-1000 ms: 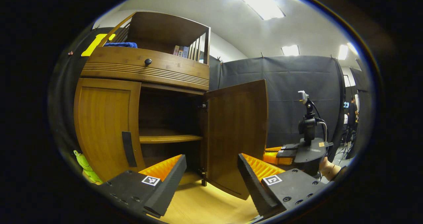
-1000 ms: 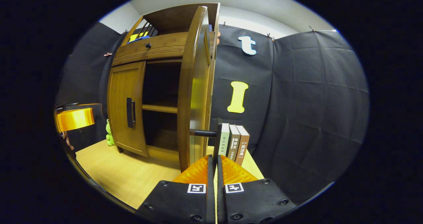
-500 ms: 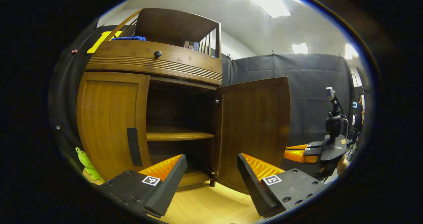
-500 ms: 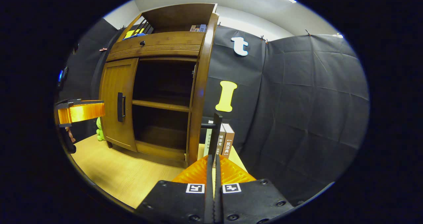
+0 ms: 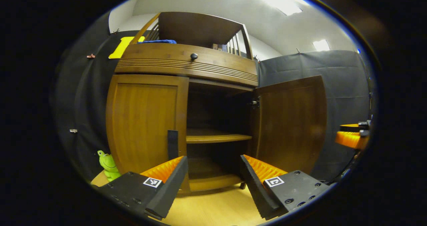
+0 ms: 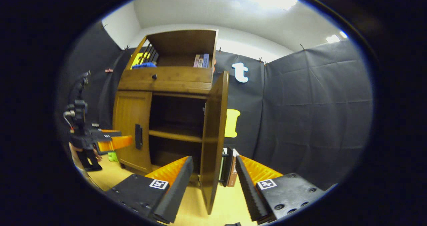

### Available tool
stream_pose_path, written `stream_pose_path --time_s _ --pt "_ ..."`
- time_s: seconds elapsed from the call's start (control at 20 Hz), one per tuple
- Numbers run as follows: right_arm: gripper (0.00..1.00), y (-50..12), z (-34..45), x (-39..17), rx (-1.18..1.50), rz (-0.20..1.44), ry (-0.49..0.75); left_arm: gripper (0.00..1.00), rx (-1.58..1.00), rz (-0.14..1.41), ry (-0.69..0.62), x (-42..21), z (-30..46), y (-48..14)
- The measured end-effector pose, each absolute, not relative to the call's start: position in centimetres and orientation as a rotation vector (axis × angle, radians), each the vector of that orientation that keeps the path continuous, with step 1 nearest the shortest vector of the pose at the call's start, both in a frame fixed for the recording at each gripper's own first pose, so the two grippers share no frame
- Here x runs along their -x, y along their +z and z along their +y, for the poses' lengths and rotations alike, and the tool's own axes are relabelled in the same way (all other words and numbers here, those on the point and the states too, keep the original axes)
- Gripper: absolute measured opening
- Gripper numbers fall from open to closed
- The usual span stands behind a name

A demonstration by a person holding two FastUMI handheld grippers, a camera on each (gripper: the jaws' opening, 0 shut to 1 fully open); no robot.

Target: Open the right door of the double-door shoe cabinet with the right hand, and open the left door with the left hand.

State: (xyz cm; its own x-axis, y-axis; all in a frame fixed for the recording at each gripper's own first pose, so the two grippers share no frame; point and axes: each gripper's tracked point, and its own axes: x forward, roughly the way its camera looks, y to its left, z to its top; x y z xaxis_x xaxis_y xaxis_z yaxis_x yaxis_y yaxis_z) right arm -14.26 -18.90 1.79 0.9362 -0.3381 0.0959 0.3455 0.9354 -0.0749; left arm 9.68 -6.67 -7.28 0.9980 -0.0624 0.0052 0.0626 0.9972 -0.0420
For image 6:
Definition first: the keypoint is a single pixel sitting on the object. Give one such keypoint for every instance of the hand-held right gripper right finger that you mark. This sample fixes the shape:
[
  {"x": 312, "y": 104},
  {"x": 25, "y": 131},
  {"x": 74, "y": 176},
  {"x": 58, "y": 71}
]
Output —
[{"x": 250, "y": 192}]

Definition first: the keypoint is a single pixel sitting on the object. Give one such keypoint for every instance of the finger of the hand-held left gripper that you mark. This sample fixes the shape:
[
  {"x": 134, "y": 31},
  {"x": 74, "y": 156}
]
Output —
[
  {"x": 103, "y": 133},
  {"x": 118, "y": 142}
]

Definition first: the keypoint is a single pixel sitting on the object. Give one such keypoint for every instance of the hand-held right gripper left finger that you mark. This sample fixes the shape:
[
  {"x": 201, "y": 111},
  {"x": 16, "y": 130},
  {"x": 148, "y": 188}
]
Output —
[{"x": 173, "y": 189}]

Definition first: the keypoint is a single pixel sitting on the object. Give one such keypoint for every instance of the wooden shoe cabinet door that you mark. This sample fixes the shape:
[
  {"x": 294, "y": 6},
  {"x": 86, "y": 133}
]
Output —
[
  {"x": 213, "y": 136},
  {"x": 131, "y": 119}
]

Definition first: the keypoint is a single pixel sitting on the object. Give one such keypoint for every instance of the wooden double-door shoe cabinet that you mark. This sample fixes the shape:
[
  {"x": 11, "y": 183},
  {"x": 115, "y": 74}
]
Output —
[{"x": 180, "y": 42}]

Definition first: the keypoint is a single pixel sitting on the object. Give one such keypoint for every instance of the wooden cabinet inner shelf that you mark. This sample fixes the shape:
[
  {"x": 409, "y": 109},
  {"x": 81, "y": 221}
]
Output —
[{"x": 176, "y": 135}]

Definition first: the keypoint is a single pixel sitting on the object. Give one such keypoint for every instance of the green frog toy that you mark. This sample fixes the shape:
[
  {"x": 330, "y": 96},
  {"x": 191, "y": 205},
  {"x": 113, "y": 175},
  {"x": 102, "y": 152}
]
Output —
[{"x": 112, "y": 156}]

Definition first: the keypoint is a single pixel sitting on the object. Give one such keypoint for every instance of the brown and white box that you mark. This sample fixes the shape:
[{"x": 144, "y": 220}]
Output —
[{"x": 232, "y": 169}]

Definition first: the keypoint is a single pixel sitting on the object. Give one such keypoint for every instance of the blue towel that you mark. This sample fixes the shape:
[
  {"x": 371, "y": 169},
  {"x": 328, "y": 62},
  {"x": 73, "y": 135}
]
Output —
[{"x": 145, "y": 65}]

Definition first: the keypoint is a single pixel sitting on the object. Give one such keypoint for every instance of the wooden drawer with black knob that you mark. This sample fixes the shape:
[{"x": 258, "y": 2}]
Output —
[{"x": 173, "y": 77}]

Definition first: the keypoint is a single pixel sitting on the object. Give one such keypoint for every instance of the black backdrop cloth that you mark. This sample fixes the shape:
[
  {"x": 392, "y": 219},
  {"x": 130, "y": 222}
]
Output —
[{"x": 300, "y": 102}]

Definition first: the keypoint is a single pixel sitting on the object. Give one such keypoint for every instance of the brown book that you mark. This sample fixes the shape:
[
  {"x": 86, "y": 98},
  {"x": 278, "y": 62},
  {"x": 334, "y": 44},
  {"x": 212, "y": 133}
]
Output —
[{"x": 196, "y": 61}]

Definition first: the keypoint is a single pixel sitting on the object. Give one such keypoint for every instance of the grey book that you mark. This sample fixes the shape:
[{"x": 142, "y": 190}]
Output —
[{"x": 200, "y": 61}]

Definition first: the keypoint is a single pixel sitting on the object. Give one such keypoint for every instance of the blue book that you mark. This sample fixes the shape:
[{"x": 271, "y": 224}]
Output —
[{"x": 205, "y": 60}]

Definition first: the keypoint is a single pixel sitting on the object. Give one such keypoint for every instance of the small ceiling light panel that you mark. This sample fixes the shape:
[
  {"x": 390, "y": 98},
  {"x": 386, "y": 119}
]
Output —
[{"x": 335, "y": 37}]

